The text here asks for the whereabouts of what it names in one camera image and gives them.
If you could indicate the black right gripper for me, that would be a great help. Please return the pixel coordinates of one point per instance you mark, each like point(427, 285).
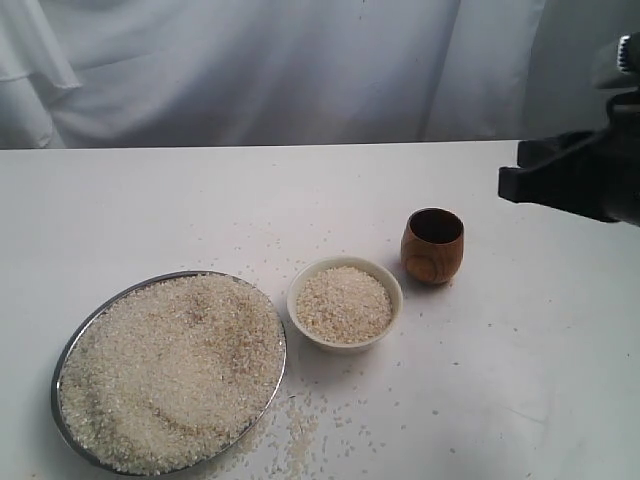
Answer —
point(558, 172)

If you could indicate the brown wooden cup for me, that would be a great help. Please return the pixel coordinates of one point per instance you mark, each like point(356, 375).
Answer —
point(432, 246)

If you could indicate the white bowl of rice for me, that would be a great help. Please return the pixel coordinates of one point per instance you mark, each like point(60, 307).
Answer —
point(344, 304)

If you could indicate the metal plate of rice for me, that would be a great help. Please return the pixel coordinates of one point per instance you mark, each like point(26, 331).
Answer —
point(169, 373)

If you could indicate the white backdrop cloth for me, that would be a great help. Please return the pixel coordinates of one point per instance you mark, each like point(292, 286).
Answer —
point(116, 74)

